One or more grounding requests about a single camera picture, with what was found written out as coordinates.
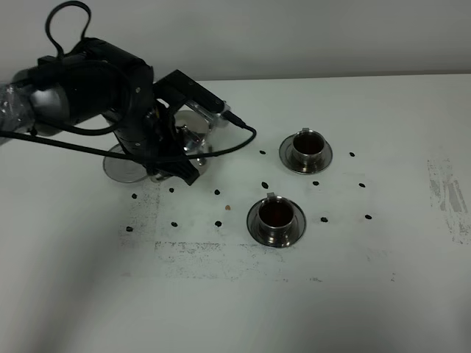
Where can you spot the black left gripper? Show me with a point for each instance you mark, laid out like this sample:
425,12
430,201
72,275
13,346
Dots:
97,89

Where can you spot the stainless steel teapot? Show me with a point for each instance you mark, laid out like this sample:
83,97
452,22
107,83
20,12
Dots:
194,133

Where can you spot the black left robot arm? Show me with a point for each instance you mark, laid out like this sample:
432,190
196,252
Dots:
25,83

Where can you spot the teapot steel saucer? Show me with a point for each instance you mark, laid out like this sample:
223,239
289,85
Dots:
124,171

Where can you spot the far steel saucer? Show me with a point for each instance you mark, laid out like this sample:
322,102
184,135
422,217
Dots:
287,158

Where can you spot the near steel teacup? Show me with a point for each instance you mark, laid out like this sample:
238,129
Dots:
276,211

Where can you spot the steel teacup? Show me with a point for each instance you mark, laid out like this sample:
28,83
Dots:
276,211
308,146

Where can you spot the far steel teacup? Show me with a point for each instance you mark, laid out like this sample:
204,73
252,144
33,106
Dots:
308,146

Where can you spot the near steel saucer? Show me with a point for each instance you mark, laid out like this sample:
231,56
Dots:
278,237

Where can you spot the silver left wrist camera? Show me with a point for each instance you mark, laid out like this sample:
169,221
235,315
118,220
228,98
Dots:
195,95

